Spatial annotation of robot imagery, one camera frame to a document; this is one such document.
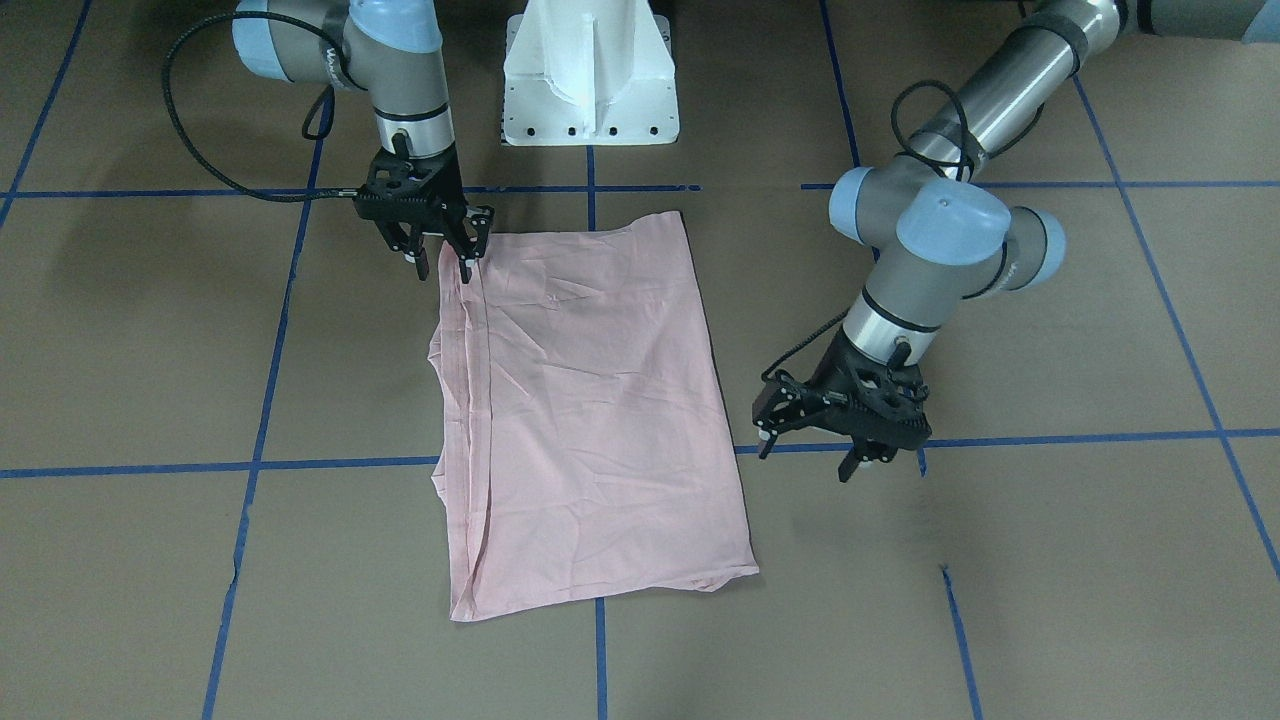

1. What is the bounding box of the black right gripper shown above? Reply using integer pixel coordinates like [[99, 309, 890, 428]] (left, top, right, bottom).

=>
[[372, 146, 495, 284]]

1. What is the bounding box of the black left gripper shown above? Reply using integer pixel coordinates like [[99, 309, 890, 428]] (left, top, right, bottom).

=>
[[751, 332, 913, 484]]

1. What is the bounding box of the pink Snoopy t-shirt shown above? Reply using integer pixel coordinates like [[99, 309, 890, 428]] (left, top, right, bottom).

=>
[[429, 211, 759, 623]]

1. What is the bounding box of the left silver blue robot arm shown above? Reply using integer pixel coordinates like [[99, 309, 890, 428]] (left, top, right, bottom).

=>
[[751, 1, 1277, 480]]

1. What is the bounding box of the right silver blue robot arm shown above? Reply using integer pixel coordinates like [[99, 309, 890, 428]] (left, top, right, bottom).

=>
[[232, 1, 494, 282]]

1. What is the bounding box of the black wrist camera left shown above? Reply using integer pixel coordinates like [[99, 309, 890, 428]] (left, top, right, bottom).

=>
[[827, 365, 932, 451]]

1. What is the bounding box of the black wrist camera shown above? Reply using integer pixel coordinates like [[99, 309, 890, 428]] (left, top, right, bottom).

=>
[[827, 365, 932, 451], [353, 151, 440, 225]]

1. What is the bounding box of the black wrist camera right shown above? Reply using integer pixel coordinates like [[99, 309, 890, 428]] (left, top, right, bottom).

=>
[[353, 151, 440, 225]]

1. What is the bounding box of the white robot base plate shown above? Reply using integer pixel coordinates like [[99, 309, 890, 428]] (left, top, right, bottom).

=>
[[500, 1, 681, 147]]

